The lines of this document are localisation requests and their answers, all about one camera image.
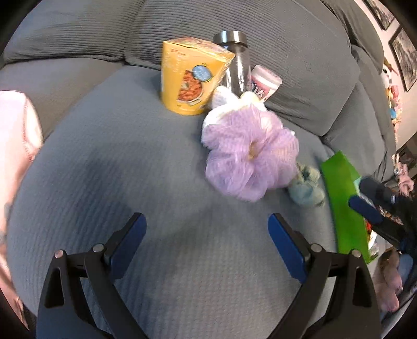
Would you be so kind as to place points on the small grey-green plush toy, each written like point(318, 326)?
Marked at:
point(306, 192)

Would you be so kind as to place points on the grey sofa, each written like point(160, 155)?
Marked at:
point(163, 182)

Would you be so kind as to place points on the green cardboard box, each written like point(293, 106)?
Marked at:
point(345, 208)

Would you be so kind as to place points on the pile of pink clothes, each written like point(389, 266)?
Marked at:
point(404, 176)

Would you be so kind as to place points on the purple bath pouf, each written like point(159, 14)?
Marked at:
point(247, 156)

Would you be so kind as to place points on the white plush toy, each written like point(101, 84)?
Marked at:
point(224, 97)

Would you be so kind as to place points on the pink plush toy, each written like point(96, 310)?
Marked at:
point(387, 283)

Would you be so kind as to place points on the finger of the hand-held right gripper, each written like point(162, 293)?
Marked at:
point(365, 208)
point(374, 190)

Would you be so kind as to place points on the row of plush toys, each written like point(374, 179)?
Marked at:
point(391, 94)

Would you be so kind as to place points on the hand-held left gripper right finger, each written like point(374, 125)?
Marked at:
point(286, 244)

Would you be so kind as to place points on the pink plastic cup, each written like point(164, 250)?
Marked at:
point(264, 81)

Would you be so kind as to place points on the yellow noodle box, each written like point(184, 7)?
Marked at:
point(176, 71)

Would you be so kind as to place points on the framed black-and-white picture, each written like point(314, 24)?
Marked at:
point(405, 55)
point(381, 11)

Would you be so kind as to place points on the glass jar with metal lid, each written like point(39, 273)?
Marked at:
point(237, 65)

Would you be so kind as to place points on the person's pink clothing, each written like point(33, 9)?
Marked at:
point(16, 146)

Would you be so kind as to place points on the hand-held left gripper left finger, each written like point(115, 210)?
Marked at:
point(130, 241)

